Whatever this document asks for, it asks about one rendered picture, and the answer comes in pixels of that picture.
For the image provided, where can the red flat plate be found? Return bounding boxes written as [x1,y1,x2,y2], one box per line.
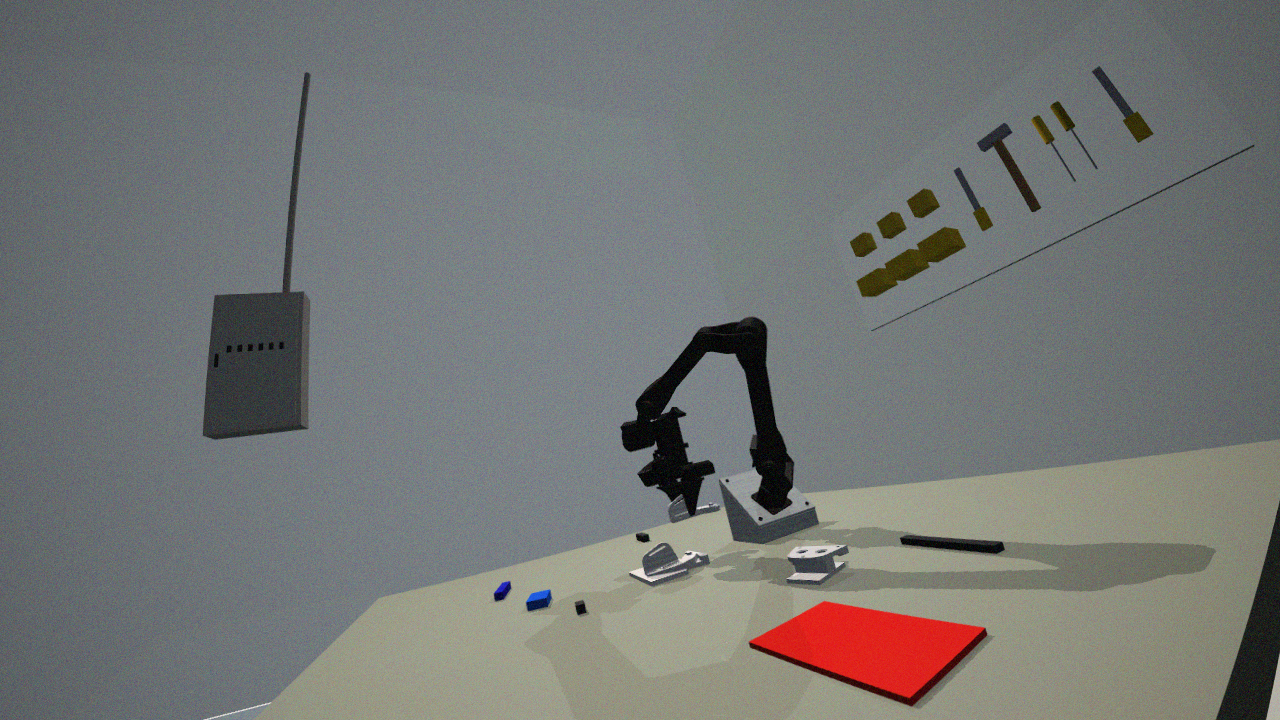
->
[749,601,988,706]

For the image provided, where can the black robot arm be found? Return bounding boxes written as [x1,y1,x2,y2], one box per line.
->
[620,316,794,515]

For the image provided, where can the blue rectangular block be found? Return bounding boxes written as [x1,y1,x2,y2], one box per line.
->
[526,591,552,611]

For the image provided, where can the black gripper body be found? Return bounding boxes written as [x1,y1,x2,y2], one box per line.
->
[655,439,716,487]

